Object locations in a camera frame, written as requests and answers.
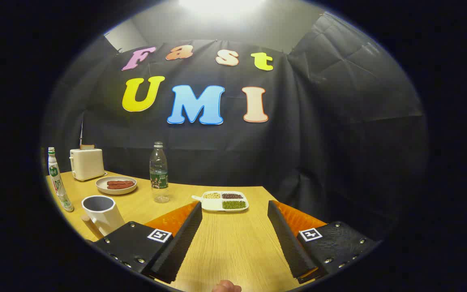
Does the clear plastic water bottle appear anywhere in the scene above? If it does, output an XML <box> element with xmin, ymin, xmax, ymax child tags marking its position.
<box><xmin>149</xmin><ymin>142</ymin><xmax>170</xmax><ymax>203</ymax></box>

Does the round white plate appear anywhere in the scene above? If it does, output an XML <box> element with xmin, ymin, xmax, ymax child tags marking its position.
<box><xmin>96</xmin><ymin>176</ymin><xmax>137</xmax><ymax>195</ymax></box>

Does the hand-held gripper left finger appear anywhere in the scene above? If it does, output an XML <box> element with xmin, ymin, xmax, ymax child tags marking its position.
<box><xmin>92</xmin><ymin>202</ymin><xmax>203</xmax><ymax>284</ymax></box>

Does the white divided dish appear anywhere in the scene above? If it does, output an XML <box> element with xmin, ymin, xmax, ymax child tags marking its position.
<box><xmin>191</xmin><ymin>191</ymin><xmax>249</xmax><ymax>213</ymax></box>

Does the white cup with wooden handle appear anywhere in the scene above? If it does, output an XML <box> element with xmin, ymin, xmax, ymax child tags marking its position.
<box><xmin>81</xmin><ymin>195</ymin><xmax>125</xmax><ymax>240</ymax></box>

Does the wooden table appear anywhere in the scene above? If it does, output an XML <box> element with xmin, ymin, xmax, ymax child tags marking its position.
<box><xmin>46</xmin><ymin>170</ymin><xmax>327</xmax><ymax>292</ymax></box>

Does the white juice bottle green label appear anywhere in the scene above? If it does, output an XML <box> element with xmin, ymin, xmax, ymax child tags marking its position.
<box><xmin>47</xmin><ymin>147</ymin><xmax>74</xmax><ymax>213</ymax></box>

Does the cream white toaster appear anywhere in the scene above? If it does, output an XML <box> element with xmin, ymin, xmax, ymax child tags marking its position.
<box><xmin>69</xmin><ymin>148</ymin><xmax>106</xmax><ymax>182</ymax></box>

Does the black backdrop cloth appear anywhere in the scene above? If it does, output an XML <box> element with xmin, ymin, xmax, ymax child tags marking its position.
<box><xmin>41</xmin><ymin>12</ymin><xmax>428</xmax><ymax>240</ymax></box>

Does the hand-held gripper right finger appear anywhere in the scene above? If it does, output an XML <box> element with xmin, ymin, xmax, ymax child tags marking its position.
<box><xmin>268</xmin><ymin>200</ymin><xmax>381</xmax><ymax>284</ymax></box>

